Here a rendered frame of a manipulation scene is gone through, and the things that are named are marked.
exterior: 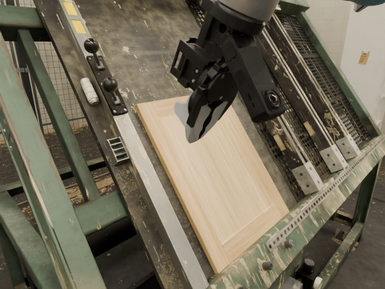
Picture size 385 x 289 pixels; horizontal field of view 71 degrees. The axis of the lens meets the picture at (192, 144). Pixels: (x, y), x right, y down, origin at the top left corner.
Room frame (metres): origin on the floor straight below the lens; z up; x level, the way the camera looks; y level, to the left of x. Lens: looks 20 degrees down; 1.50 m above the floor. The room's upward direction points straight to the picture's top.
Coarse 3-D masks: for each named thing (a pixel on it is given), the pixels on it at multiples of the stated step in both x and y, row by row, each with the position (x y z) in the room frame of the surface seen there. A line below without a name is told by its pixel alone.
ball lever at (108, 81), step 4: (104, 80) 0.69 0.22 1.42; (108, 80) 0.68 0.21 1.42; (112, 80) 0.69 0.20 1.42; (104, 84) 0.68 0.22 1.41; (108, 84) 0.68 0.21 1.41; (112, 84) 0.68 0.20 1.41; (116, 84) 0.69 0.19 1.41; (104, 88) 0.68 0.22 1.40; (108, 88) 0.68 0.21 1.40; (112, 88) 0.68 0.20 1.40; (116, 88) 0.69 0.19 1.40; (112, 92) 0.72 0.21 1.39; (112, 96) 0.75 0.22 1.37; (116, 96) 0.78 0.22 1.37; (112, 100) 0.78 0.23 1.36; (116, 100) 0.77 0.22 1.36; (116, 104) 0.77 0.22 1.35
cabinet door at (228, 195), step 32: (160, 128) 0.84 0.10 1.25; (224, 128) 1.02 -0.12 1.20; (160, 160) 0.78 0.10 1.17; (192, 160) 0.83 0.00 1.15; (224, 160) 0.91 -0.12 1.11; (256, 160) 1.00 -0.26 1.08; (192, 192) 0.74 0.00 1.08; (224, 192) 0.81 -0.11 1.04; (256, 192) 0.89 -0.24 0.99; (192, 224) 0.68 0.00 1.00; (224, 224) 0.73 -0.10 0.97; (256, 224) 0.79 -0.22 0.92; (224, 256) 0.65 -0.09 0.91
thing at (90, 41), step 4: (88, 40) 0.74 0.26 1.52; (92, 40) 0.74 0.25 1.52; (84, 44) 0.74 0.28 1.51; (88, 44) 0.73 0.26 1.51; (92, 44) 0.73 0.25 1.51; (96, 44) 0.74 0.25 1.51; (88, 48) 0.73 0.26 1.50; (92, 48) 0.73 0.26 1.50; (96, 48) 0.74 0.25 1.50; (88, 52) 0.75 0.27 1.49; (92, 52) 0.74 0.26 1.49; (96, 56) 0.79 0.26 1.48; (96, 60) 0.80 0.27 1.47; (96, 64) 0.83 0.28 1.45; (100, 64) 0.83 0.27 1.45; (100, 68) 0.82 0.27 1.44; (104, 68) 0.84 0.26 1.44
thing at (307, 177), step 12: (204, 12) 1.49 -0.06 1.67; (276, 120) 1.18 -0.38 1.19; (276, 132) 1.17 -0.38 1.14; (288, 132) 1.15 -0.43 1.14; (288, 144) 1.13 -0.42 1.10; (288, 156) 1.12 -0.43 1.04; (300, 156) 1.10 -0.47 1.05; (300, 168) 1.08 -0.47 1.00; (312, 168) 1.09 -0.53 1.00; (300, 180) 1.08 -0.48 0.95; (312, 180) 1.04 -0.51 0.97; (312, 192) 1.03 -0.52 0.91
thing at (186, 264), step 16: (64, 0) 0.95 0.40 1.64; (64, 16) 0.92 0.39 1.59; (80, 16) 0.94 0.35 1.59; (80, 48) 0.86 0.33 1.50; (112, 128) 0.76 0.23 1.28; (128, 128) 0.75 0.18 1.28; (128, 144) 0.72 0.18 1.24; (128, 160) 0.71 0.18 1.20; (144, 160) 0.71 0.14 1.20; (144, 176) 0.67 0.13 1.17; (144, 192) 0.66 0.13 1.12; (160, 192) 0.67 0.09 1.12; (160, 208) 0.63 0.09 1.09; (160, 224) 0.61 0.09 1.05; (176, 224) 0.62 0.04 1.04; (176, 240) 0.59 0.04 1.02; (176, 256) 0.57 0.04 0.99; (192, 256) 0.58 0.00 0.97; (192, 272) 0.56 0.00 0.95; (192, 288) 0.53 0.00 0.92
